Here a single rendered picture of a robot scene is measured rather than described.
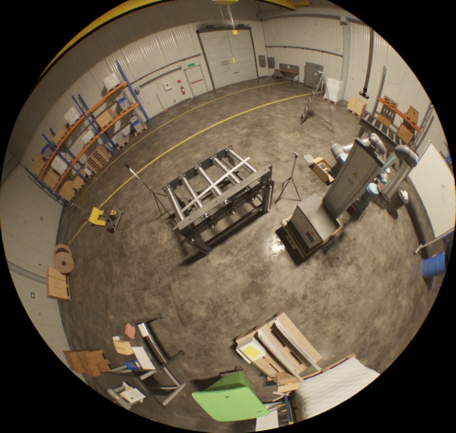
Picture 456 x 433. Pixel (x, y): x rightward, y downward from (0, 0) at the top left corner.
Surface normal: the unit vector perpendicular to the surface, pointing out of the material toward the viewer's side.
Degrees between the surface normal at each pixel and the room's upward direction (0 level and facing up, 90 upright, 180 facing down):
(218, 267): 0
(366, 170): 90
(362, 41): 90
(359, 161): 90
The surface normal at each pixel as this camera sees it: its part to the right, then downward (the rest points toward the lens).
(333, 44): -0.82, 0.55
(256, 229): -0.19, -0.48
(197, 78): 0.54, 0.68
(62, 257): 0.86, 0.33
